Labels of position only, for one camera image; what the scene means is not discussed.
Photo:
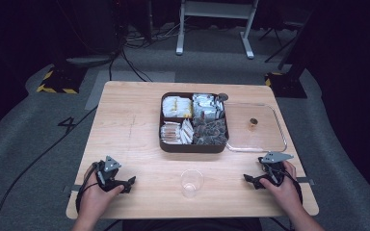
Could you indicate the person's left hand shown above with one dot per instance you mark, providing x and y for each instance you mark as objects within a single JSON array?
[{"x": 94, "y": 199}]

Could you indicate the clear box lid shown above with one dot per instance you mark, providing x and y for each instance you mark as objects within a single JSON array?
[{"x": 263, "y": 138}]

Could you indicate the grey tape strip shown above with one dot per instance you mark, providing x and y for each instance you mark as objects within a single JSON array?
[
  {"x": 72, "y": 188},
  {"x": 305, "y": 181}
]

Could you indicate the pile of dark grey packets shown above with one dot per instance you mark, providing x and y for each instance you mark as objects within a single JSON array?
[{"x": 212, "y": 132}]

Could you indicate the pile of white yellow packets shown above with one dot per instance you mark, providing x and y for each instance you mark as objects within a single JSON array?
[{"x": 176, "y": 106}]

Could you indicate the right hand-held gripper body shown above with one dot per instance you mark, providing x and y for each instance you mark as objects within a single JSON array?
[{"x": 273, "y": 168}]

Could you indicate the black tripod legs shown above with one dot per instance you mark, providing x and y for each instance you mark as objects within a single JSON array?
[{"x": 276, "y": 41}]

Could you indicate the white desk frame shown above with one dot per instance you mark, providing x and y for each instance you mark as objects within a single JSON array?
[{"x": 216, "y": 9}]

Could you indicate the small dark round object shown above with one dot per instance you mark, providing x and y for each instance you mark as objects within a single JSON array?
[{"x": 222, "y": 97}]

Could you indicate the brown divided box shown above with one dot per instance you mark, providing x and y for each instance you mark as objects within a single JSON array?
[{"x": 191, "y": 148}]

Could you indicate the black yellow striped stand base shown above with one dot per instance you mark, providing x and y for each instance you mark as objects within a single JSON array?
[
  {"x": 285, "y": 85},
  {"x": 61, "y": 80}
]

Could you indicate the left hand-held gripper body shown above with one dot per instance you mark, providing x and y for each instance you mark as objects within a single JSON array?
[{"x": 107, "y": 174}]

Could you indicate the clear plastic cup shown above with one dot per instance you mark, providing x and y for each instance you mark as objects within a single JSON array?
[{"x": 191, "y": 183}]

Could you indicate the pile of silver packets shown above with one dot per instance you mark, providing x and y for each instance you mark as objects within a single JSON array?
[{"x": 205, "y": 106}]

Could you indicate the pile of white stick packets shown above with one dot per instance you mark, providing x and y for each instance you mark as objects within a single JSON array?
[{"x": 175, "y": 133}]

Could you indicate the person's right hand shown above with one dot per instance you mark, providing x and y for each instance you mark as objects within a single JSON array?
[{"x": 284, "y": 195}]

